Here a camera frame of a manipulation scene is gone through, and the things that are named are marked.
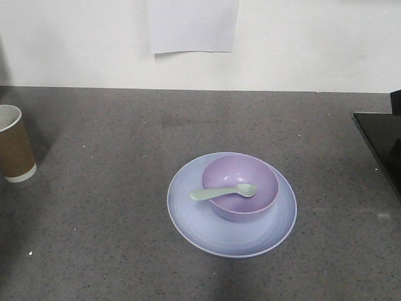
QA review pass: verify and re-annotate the light blue plate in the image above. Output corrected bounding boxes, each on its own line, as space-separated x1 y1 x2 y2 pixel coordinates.
167 152 297 258

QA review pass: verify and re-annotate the lilac plastic bowl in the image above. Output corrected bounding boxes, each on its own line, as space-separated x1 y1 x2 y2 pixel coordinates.
202 154 279 222

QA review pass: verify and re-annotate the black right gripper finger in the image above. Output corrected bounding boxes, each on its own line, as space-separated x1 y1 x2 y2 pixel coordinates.
390 90 401 115

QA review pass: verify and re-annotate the white paper sheet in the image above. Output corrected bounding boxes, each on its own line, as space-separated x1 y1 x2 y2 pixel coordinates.
147 0 239 54

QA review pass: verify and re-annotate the mint green plastic spoon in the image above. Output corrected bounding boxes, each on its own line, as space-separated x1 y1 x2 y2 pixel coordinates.
189 184 257 201

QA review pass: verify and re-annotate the black induction cooktop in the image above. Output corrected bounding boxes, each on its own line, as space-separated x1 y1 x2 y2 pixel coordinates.
353 112 400 198

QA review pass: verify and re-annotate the brown paper cup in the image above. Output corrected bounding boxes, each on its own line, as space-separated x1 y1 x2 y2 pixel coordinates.
1 105 37 183

